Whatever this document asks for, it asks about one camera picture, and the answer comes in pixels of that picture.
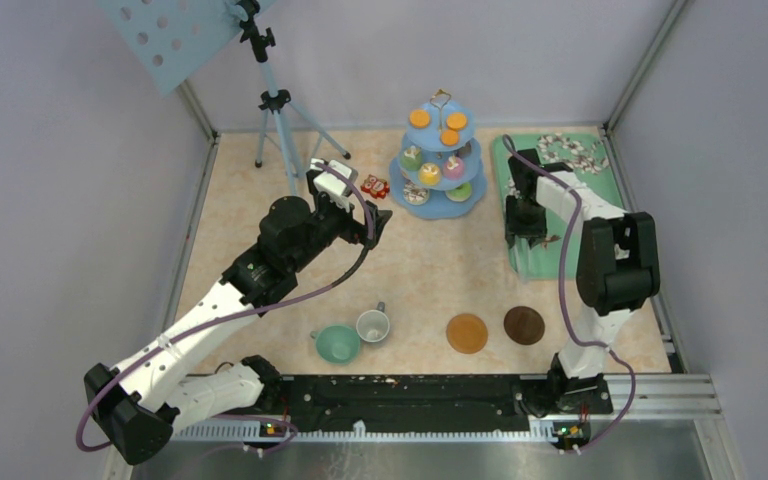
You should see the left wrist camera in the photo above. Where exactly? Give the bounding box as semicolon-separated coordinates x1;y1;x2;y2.
307;158;358;213

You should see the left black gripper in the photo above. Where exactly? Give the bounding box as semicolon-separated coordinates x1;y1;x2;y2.
289;172;392;273

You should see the light blue tripod stand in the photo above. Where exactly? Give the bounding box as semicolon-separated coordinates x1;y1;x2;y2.
227;0;352;195

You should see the red owl toy block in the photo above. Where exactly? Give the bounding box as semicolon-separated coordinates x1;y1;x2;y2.
360;174;390;199

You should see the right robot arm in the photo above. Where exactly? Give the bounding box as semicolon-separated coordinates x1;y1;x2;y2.
504;149;660;417

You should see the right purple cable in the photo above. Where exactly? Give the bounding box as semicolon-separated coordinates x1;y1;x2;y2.
501;134;637;455

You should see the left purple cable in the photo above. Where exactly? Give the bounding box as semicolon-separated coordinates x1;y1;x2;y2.
75;163;379;455

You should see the green floral serving tray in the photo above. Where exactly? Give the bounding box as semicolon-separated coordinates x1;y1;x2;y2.
491;131;623;280

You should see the green dome cake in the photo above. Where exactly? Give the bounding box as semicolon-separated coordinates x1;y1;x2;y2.
399;145;424;172

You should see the round orange biscuit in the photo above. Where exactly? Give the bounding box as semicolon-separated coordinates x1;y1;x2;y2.
445;111;469;131
408;109;431;129

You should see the green teacup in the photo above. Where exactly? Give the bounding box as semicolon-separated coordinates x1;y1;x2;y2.
310;325;361;365

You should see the pink dome cake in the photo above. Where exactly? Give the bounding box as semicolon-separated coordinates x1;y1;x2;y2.
441;155;465;181

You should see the blue perforated board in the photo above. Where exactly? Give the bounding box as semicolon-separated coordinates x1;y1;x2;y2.
97;0;273;96

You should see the white grey teacup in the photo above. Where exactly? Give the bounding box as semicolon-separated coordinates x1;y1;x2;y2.
355;302;390;343

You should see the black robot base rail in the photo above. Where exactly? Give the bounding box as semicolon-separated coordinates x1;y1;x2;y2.
242;374;614;434

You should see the blue three-tier cake stand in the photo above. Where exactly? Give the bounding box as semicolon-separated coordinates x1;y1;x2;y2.
389;89;487;220

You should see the white chocolate drizzle donut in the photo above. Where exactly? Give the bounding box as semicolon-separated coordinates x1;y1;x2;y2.
402;181;430;206

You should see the orange saucer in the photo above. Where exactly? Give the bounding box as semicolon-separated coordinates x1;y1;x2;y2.
446;313;488;354

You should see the green glazed donut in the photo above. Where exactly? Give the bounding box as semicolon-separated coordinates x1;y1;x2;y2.
445;182;473;203

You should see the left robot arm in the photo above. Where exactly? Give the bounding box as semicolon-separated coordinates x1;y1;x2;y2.
75;193;393;465

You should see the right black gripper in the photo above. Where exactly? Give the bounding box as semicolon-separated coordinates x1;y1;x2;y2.
506;195;548;249

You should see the small brown cookie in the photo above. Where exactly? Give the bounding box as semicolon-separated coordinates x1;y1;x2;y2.
440;129;460;146

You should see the dark brown saucer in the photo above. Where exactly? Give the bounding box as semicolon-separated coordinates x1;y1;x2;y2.
503;306;546;345

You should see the yellow dome cake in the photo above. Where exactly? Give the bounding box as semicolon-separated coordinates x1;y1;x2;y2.
417;162;443;186

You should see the purple cable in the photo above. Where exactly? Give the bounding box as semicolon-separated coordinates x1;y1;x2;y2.
501;134;637;455
75;163;379;455

